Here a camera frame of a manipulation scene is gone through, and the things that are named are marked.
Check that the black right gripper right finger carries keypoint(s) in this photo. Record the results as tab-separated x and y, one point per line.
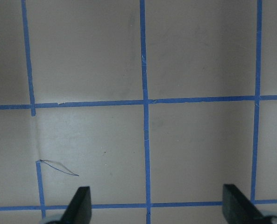
237	209

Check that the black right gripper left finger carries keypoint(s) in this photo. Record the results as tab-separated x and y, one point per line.
79	210

